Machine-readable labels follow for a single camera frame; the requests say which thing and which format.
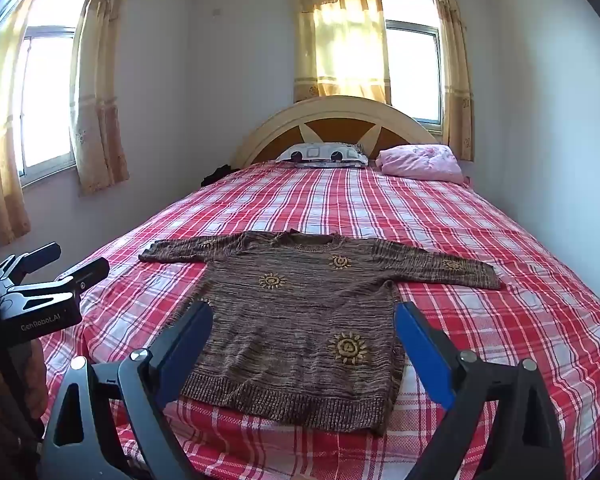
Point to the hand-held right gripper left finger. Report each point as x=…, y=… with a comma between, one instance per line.
x=187, y=350

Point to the cream wooden headboard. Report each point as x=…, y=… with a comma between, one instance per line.
x=330, y=112

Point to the dark cloth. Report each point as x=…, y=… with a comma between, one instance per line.
x=217, y=175

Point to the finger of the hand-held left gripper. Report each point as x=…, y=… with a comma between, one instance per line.
x=30, y=260
x=87, y=271

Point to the window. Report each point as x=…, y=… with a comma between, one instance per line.
x=47, y=100
x=412, y=70

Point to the pink pillow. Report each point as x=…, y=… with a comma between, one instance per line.
x=422, y=160

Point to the brown knitted sweater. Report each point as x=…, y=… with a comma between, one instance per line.
x=300, y=320

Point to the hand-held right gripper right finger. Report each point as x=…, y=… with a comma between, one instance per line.
x=422, y=355

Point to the red plaid bed sheet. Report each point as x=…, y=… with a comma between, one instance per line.
x=480, y=220

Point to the white patterned pillow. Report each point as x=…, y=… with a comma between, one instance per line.
x=325, y=154

